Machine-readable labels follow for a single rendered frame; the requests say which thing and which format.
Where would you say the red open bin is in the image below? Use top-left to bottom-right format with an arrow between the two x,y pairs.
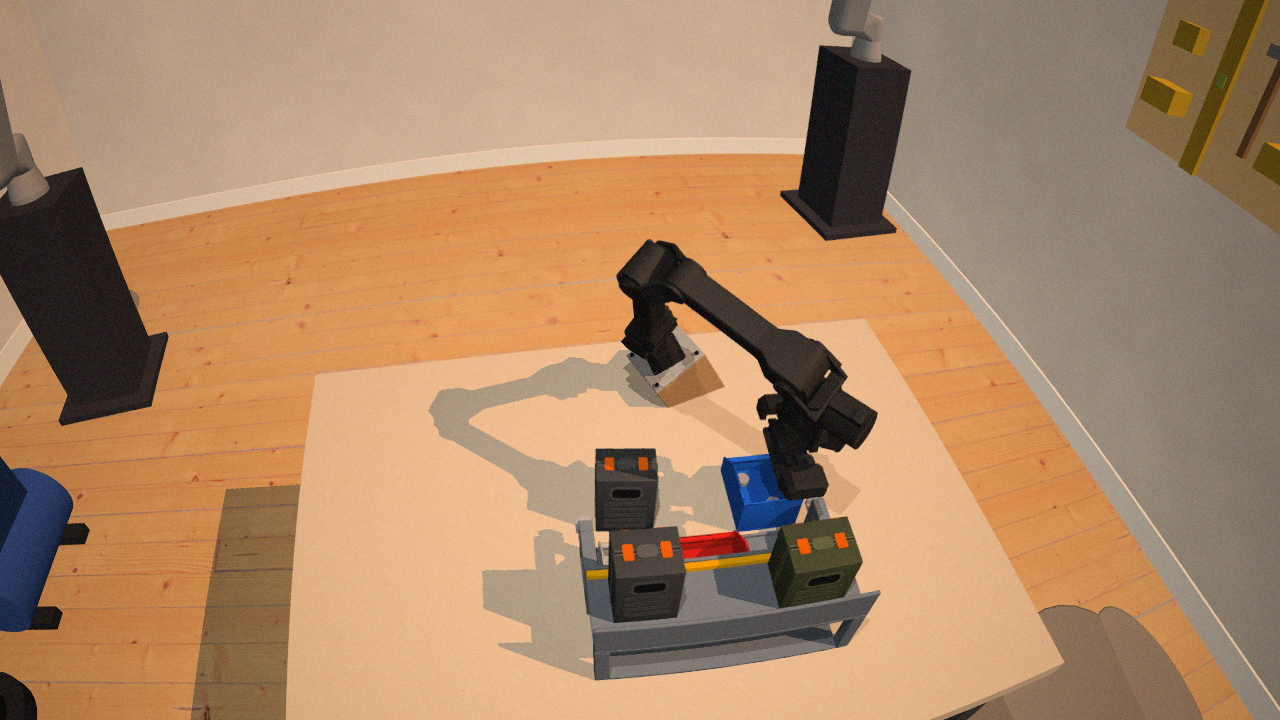
678,530 -> 749,559

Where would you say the yellow flat bar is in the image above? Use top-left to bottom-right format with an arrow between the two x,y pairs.
586,553 -> 771,580

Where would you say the blue bin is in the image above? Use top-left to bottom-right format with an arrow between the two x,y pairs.
721,454 -> 804,532

